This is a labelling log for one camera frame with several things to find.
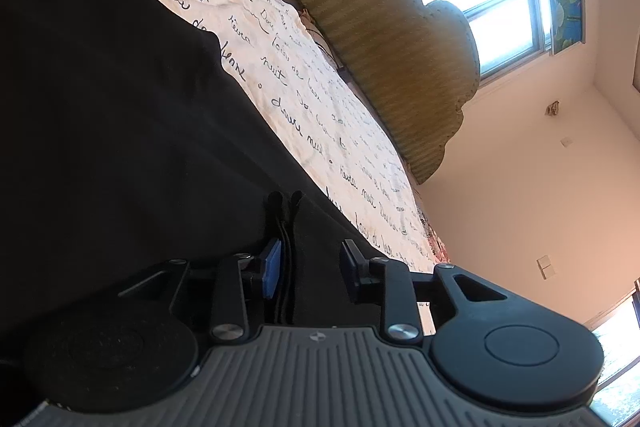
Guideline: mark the small white wall plate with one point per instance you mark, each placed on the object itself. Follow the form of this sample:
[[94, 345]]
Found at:
[[567, 141]]

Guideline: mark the small wall hook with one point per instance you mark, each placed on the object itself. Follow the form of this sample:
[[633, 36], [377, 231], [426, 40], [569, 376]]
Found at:
[[552, 108]]

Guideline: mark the white wall switch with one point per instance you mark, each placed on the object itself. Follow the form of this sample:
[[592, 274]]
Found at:
[[546, 265]]

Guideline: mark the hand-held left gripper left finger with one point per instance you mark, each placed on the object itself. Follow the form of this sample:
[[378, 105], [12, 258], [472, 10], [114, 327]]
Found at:
[[272, 268]]

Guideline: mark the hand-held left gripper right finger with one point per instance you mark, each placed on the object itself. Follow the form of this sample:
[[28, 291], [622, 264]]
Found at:
[[356, 272]]

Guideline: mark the pink floral cloth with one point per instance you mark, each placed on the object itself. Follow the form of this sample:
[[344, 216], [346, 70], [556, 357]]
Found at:
[[436, 237]]

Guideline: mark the black pants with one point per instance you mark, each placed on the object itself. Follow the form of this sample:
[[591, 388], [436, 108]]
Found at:
[[125, 117]]

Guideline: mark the green padded headboard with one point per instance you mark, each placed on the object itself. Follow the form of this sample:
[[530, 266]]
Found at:
[[400, 72]]

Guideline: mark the white script-print blanket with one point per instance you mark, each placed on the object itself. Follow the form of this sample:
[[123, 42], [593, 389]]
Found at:
[[280, 72]]

